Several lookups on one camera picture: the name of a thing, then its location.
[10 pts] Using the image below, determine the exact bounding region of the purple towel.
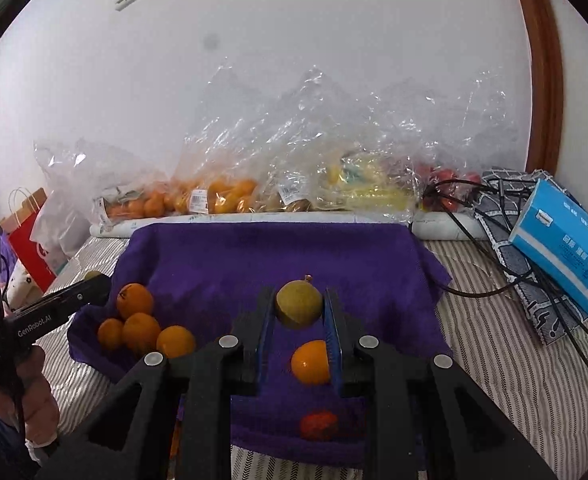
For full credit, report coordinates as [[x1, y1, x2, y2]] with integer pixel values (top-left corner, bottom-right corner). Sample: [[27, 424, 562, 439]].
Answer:
[[68, 221, 454, 471]]

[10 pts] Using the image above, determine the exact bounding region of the orange with stem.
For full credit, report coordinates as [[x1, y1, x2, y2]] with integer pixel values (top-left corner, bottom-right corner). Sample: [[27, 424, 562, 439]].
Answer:
[[116, 283, 155, 321]]

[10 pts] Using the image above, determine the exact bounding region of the yellow-green pear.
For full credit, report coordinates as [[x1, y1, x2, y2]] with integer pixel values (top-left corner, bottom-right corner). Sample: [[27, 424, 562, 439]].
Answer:
[[275, 274, 323, 331]]

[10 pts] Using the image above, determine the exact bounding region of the small orange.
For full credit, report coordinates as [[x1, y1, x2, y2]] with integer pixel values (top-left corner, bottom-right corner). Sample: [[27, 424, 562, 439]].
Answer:
[[97, 318, 124, 352]]

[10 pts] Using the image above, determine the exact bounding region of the red paper bag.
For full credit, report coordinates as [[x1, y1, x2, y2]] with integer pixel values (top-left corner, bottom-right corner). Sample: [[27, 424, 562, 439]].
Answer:
[[0, 187, 57, 293]]

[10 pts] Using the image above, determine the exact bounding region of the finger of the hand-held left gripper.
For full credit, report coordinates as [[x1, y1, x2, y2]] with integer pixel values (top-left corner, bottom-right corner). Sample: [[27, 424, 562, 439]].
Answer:
[[41, 275, 112, 317]]

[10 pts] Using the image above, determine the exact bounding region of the white plastic bag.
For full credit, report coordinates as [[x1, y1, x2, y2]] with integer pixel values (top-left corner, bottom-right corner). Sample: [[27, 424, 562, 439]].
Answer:
[[30, 195, 94, 263]]

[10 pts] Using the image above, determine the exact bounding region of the clear bag of small oranges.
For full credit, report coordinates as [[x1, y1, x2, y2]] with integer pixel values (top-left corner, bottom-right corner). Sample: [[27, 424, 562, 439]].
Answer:
[[34, 137, 175, 223]]

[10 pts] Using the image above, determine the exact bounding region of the striped bed sheet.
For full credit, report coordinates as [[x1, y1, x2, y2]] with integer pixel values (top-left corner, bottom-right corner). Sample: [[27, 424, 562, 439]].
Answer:
[[34, 232, 588, 480]]

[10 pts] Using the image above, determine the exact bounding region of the brown door frame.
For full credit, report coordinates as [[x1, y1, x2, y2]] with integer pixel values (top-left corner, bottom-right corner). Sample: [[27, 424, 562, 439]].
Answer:
[[506, 0, 565, 173]]

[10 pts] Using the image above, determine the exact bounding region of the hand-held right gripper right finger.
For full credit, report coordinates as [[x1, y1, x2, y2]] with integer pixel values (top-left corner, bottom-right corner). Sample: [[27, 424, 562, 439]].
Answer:
[[323, 286, 559, 480]]

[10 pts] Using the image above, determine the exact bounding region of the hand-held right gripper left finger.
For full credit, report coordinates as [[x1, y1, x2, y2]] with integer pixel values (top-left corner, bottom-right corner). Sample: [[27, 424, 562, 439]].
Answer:
[[36, 286, 277, 480]]

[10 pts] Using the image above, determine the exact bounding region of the large orange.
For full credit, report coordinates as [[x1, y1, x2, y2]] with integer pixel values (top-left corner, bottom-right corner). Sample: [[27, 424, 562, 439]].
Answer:
[[156, 325, 197, 359], [122, 312, 162, 356]]

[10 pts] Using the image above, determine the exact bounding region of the clear bag of yellow produce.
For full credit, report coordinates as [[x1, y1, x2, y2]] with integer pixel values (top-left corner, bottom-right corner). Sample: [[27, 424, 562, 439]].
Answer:
[[269, 65, 425, 221]]

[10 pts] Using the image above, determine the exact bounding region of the red tomato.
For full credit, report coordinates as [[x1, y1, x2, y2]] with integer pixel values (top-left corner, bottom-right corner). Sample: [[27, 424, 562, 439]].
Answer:
[[300, 410, 339, 442]]

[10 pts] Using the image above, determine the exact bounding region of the spotted white cloth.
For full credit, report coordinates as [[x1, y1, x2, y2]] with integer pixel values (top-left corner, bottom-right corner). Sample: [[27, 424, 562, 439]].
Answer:
[[1, 257, 44, 311]]

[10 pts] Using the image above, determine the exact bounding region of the clear bag of tomatoes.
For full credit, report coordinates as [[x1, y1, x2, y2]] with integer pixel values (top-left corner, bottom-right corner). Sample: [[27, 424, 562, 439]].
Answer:
[[414, 75, 525, 213]]

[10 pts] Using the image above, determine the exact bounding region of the smooth orange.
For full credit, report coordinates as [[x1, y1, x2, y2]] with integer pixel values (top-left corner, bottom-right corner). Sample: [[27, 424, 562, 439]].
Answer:
[[291, 340, 332, 387]]

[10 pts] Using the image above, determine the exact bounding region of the grey patterned cloth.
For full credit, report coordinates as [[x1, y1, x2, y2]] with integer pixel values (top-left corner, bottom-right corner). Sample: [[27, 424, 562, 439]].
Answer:
[[474, 167, 588, 346]]

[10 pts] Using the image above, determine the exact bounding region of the blue tissue pack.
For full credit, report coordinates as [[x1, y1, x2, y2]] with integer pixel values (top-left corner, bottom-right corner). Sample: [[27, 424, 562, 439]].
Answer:
[[508, 179, 588, 320]]

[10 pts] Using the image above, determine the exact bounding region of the person's left hand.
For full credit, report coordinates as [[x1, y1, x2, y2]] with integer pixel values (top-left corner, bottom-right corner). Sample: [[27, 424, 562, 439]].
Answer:
[[0, 346, 60, 461]]

